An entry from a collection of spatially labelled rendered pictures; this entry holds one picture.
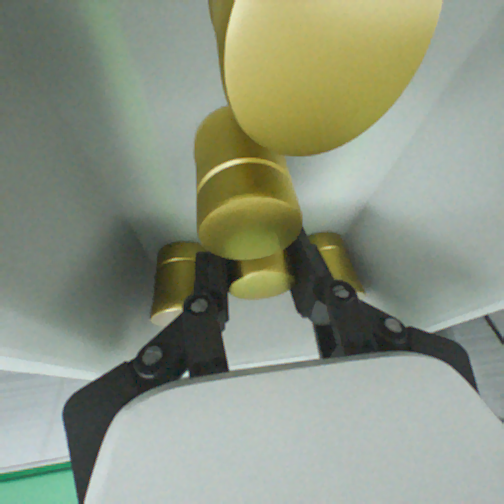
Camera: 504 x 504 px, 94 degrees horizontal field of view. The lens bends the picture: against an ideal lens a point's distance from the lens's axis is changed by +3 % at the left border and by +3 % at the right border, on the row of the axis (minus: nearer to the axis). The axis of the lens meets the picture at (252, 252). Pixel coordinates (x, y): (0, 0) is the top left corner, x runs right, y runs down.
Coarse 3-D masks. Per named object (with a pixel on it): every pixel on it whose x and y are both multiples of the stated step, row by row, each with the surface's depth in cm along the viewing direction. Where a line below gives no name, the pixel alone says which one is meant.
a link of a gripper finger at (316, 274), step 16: (304, 240) 11; (304, 256) 10; (320, 256) 12; (304, 272) 10; (320, 272) 10; (304, 288) 10; (320, 288) 10; (304, 304) 11; (320, 304) 10; (368, 304) 10; (320, 320) 10; (368, 320) 9; (384, 320) 9; (384, 336) 9; (400, 336) 9
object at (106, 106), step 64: (0, 0) 6; (64, 0) 6; (128, 0) 6; (192, 0) 6; (448, 0) 7; (0, 64) 6; (64, 64) 7; (128, 64) 7; (192, 64) 7; (448, 64) 8; (0, 128) 6; (64, 128) 8; (128, 128) 8; (192, 128) 9; (384, 128) 10; (448, 128) 9; (0, 192) 6; (64, 192) 8; (128, 192) 11; (192, 192) 11; (320, 192) 13; (384, 192) 13; (448, 192) 9; (0, 256) 6; (64, 256) 8; (128, 256) 13; (384, 256) 13; (448, 256) 10; (0, 320) 6; (64, 320) 8; (128, 320) 13; (256, 320) 16; (448, 320) 10
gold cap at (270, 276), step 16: (272, 256) 10; (288, 256) 11; (240, 272) 10; (256, 272) 10; (272, 272) 10; (288, 272) 10; (240, 288) 11; (256, 288) 11; (272, 288) 12; (288, 288) 12
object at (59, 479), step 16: (0, 480) 17; (16, 480) 17; (32, 480) 17; (48, 480) 17; (64, 480) 17; (0, 496) 17; (16, 496) 17; (32, 496) 17; (48, 496) 17; (64, 496) 17
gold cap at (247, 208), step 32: (224, 128) 8; (224, 160) 7; (256, 160) 7; (224, 192) 6; (256, 192) 6; (288, 192) 7; (224, 224) 7; (256, 224) 7; (288, 224) 7; (224, 256) 8; (256, 256) 9
